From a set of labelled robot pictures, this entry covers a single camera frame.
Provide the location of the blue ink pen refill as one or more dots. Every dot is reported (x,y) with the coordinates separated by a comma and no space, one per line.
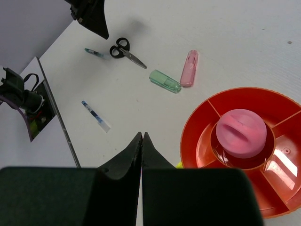
(100,121)

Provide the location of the yellow capped black highlighter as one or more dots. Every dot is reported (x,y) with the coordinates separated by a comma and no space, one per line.
(179,165)

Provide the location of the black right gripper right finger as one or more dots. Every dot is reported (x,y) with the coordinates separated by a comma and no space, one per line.
(194,197)

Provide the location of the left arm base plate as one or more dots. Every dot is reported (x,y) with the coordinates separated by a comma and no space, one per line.
(44,115)

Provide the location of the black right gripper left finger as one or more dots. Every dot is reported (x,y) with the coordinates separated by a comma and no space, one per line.
(103,196)

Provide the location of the black handled scissors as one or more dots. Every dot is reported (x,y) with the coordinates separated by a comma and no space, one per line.
(122,49)

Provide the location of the green transparent plastic case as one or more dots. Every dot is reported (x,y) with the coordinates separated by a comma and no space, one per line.
(164,81)

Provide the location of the orange round organizer container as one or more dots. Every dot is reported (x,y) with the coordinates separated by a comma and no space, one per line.
(270,180)

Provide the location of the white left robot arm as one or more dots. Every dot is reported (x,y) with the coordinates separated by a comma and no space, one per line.
(12,92)

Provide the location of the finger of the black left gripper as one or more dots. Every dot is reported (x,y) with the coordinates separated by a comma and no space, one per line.
(90,14)

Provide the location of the pink transparent plastic case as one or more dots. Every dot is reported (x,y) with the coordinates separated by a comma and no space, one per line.
(189,69)

